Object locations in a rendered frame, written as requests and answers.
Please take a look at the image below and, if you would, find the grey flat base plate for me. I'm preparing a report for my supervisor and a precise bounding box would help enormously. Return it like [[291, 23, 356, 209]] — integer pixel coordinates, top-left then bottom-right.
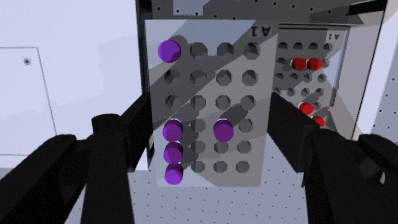
[[128, 0, 398, 224]]

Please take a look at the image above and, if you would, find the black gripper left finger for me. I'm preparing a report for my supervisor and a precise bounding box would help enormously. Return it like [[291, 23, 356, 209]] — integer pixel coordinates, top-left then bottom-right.
[[0, 92, 153, 224]]

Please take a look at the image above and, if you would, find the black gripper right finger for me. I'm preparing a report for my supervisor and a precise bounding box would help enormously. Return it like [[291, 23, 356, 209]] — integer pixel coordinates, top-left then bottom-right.
[[267, 92, 398, 224]]

